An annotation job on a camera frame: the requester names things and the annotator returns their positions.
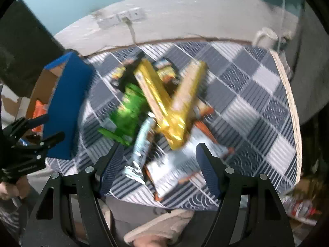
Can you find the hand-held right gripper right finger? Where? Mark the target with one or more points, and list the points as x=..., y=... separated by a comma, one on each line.
x=209, y=175

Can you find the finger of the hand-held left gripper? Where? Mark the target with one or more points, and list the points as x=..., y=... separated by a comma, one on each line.
x=38, y=120
x=52, y=139

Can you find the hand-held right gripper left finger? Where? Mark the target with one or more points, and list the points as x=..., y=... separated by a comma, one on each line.
x=113, y=167

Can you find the silver orange-edged snack packet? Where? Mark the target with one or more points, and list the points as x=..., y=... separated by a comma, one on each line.
x=180, y=164

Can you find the blue cardboard box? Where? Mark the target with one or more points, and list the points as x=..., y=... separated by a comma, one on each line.
x=66, y=103

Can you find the light blue snack bar packet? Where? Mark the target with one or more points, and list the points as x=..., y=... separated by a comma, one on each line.
x=141, y=146

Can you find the green snack packet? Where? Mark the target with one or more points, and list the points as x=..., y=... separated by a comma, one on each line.
x=128, y=113

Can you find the orange chip packet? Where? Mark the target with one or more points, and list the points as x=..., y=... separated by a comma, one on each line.
x=204, y=111

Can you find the gold snack packet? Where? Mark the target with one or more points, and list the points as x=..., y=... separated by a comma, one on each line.
x=191, y=82
x=154, y=90

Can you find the person's left hand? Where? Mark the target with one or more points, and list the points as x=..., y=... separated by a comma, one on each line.
x=9, y=191

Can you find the orange snack packet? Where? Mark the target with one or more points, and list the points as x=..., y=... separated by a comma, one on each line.
x=39, y=110

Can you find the person's grey trousers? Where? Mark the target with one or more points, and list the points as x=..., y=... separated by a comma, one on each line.
x=128, y=211

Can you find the beige slipper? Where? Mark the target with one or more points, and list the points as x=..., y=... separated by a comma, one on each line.
x=164, y=223

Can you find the dark cabinet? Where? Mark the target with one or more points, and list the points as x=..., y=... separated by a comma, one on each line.
x=23, y=49

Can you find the clear plastic bottle red label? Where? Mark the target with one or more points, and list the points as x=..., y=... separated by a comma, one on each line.
x=300, y=207

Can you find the navy checked tablecloth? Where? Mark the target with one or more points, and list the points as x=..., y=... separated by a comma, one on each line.
x=244, y=82

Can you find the black chip packet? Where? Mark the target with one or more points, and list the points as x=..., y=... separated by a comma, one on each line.
x=167, y=70

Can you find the white kettle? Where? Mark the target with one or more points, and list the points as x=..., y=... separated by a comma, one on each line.
x=267, y=37

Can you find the white wall socket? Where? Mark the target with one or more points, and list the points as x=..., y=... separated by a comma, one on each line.
x=136, y=14
x=113, y=21
x=123, y=18
x=102, y=23

